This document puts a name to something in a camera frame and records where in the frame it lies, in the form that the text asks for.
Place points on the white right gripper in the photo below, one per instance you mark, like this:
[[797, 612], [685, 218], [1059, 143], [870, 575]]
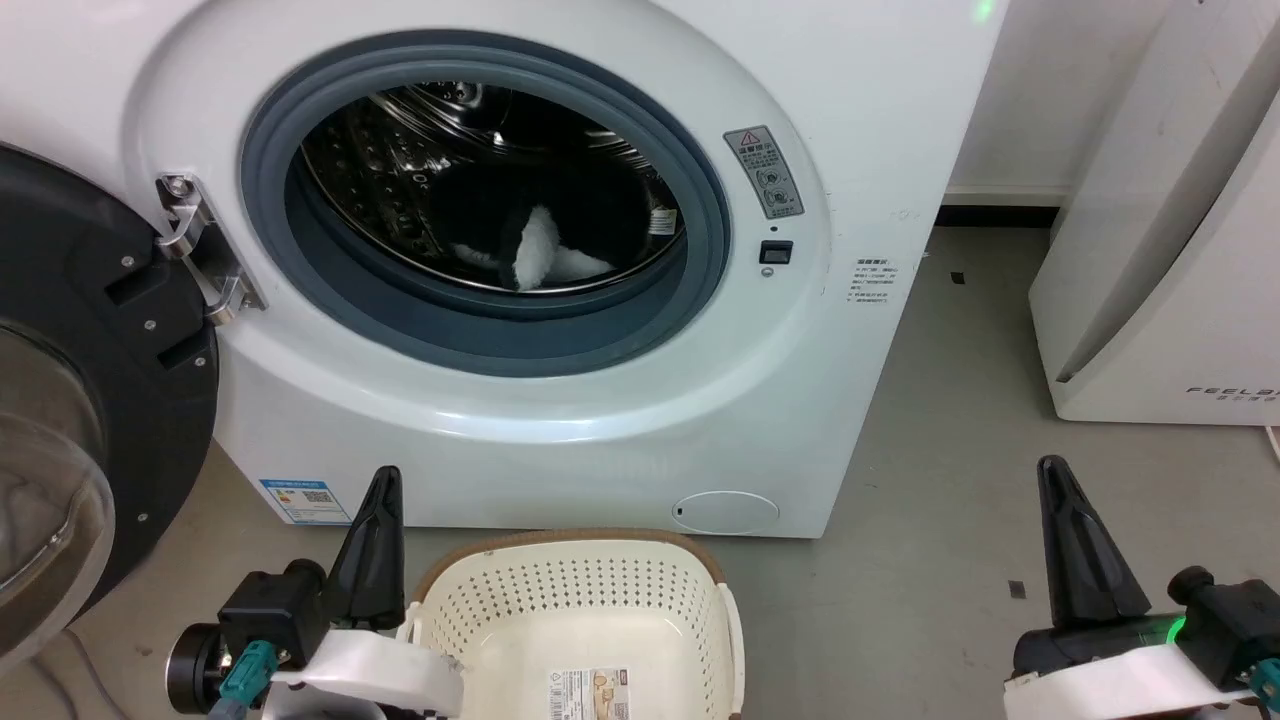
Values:
[[1100, 680]]

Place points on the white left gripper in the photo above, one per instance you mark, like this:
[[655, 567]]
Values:
[[380, 680]]

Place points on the cream perforated laundry basket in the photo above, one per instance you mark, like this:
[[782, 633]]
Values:
[[560, 600]]

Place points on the white basket label sticker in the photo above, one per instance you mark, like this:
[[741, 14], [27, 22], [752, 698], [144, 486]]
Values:
[[588, 695]]

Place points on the white front-load washing machine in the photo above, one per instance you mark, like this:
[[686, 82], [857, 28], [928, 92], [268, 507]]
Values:
[[800, 400]]

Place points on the steel washing drum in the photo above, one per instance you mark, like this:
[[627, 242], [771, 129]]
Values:
[[400, 170]]

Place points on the dark washing machine door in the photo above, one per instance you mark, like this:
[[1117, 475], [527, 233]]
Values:
[[60, 250]]

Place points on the blue energy label sticker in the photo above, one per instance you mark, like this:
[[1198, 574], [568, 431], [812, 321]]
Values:
[[305, 502]]

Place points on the grey rubber door gasket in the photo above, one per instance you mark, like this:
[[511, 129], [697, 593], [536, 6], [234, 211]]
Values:
[[330, 310]]

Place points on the white floor-standing appliance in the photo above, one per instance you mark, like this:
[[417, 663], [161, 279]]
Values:
[[1180, 300]]

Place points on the small white text sticker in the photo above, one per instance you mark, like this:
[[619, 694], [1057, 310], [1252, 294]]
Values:
[[871, 287]]

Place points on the round white filter cover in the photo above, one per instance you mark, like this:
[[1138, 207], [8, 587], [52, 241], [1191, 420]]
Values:
[[725, 511]]

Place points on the black and white garment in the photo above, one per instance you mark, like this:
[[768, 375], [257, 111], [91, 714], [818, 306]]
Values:
[[536, 250]]

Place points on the black baseboard strip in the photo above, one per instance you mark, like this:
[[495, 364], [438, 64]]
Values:
[[1000, 216]]

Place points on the metal door hinge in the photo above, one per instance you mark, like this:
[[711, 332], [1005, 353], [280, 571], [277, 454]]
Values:
[[200, 240]]

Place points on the black door latch socket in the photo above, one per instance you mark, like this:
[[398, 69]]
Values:
[[775, 252]]

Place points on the grey warning sticker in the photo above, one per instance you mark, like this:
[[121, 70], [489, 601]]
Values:
[[764, 172]]

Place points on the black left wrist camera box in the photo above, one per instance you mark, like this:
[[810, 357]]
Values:
[[270, 610]]

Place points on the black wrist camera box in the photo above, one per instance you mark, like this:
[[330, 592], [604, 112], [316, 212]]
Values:
[[1235, 620], [270, 610]]

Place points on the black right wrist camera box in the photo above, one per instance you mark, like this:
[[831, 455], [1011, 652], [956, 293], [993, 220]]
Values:
[[1235, 620]]

